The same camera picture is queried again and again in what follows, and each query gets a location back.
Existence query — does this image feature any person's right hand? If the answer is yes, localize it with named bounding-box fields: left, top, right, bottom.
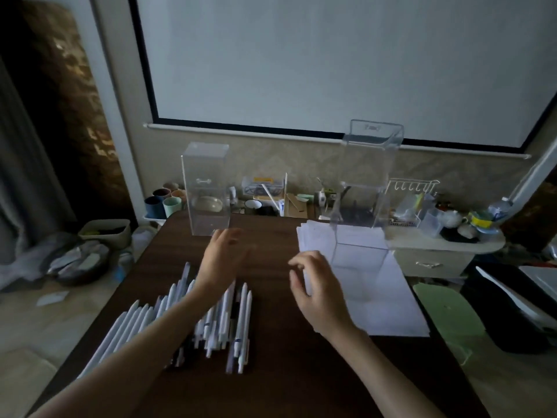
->
left=288, top=251, right=363, bottom=343

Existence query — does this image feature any person's left hand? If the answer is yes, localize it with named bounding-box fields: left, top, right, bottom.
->
left=193, top=228, right=251, bottom=297

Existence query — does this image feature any pile of pens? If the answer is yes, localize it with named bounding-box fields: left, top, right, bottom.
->
left=78, top=261, right=254, bottom=380

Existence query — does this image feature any stack of white paper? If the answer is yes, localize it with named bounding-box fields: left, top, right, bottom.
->
left=296, top=220, right=431, bottom=338

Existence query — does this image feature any person's right forearm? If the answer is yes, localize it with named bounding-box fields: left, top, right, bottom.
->
left=330, top=326, right=447, bottom=418

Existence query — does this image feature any person's left forearm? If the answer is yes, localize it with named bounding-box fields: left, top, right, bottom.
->
left=28, top=287, right=218, bottom=418

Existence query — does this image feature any brown cardboard box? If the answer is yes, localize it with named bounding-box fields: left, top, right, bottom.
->
left=283, top=193, right=314, bottom=219

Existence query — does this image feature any ceramic bowl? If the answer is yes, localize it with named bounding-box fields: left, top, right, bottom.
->
left=193, top=195, right=223, bottom=214

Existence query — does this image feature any group of colourful cups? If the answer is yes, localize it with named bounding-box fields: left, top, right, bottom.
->
left=144, top=181, right=188, bottom=221

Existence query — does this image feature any clear water jug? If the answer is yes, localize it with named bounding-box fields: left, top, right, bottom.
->
left=130, top=226, right=157, bottom=257

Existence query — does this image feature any black router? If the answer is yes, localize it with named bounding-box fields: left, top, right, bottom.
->
left=335, top=185, right=386, bottom=227

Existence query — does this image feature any blue bottle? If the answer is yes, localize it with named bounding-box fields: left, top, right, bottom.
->
left=114, top=250, right=133, bottom=283

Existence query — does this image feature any beige plastic bin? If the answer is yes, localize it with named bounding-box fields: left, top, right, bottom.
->
left=78, top=218, right=132, bottom=250

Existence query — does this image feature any clear plastic measuring jug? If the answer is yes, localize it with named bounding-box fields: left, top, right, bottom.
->
left=419, top=207, right=444, bottom=239

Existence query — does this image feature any black round tray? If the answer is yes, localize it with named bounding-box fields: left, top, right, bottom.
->
left=439, top=228, right=479, bottom=243

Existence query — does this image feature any white teapot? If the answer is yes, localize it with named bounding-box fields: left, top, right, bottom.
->
left=439, top=210, right=464, bottom=229

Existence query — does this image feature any white paper scrap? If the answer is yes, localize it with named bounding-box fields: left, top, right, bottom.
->
left=36, top=291, right=70, bottom=308

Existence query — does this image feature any yellow green container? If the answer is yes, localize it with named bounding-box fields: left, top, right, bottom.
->
left=469, top=211, right=495, bottom=229

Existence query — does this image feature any black bag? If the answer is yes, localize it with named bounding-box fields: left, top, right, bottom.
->
left=461, top=261, right=557, bottom=355

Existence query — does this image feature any clear plastic bottle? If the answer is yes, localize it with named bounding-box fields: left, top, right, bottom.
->
left=487, top=197, right=514, bottom=222

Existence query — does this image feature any grey curtain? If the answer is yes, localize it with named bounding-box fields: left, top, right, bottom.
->
left=0, top=56, right=77, bottom=266

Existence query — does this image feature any white projector screen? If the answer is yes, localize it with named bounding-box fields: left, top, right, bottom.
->
left=128, top=0, right=557, bottom=160

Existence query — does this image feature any white wire hook rack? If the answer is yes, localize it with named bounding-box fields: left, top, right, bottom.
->
left=385, top=178, right=440, bottom=227

